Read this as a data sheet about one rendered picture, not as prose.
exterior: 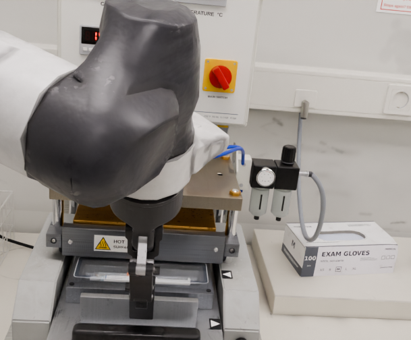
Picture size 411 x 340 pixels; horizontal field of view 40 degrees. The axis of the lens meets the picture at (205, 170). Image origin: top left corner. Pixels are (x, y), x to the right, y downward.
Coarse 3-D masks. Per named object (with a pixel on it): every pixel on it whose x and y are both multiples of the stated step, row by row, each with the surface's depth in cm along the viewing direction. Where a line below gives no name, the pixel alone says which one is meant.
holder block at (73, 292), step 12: (72, 276) 78; (72, 288) 75; (84, 288) 75; (96, 288) 76; (108, 288) 76; (120, 288) 76; (156, 288) 77; (168, 288) 77; (180, 288) 78; (192, 288) 78; (72, 300) 76; (204, 300) 77
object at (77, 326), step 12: (84, 324) 66; (96, 324) 66; (108, 324) 66; (72, 336) 65; (84, 336) 65; (96, 336) 65; (108, 336) 65; (120, 336) 65; (132, 336) 65; (144, 336) 65; (156, 336) 65; (168, 336) 66; (180, 336) 66; (192, 336) 66
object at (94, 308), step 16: (64, 288) 79; (64, 304) 76; (80, 304) 71; (96, 304) 71; (112, 304) 72; (128, 304) 72; (160, 304) 72; (176, 304) 72; (192, 304) 72; (64, 320) 72; (80, 320) 72; (96, 320) 72; (112, 320) 72; (128, 320) 73; (144, 320) 73; (160, 320) 73; (176, 320) 73; (192, 320) 73; (208, 320) 75; (48, 336) 69; (64, 336) 70; (208, 336) 72
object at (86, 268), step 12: (84, 264) 79; (96, 264) 79; (108, 264) 80; (120, 264) 80; (156, 264) 81; (168, 264) 81; (180, 264) 82; (192, 264) 82; (204, 264) 82; (84, 276) 76; (96, 276) 77; (108, 276) 77; (120, 276) 77; (156, 276) 78; (168, 276) 78; (180, 276) 79; (192, 276) 79; (204, 276) 79
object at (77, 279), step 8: (80, 256) 81; (80, 280) 76; (88, 280) 76; (96, 280) 76; (104, 280) 76; (112, 280) 76; (120, 280) 77; (128, 280) 77; (208, 280) 78; (200, 288) 78
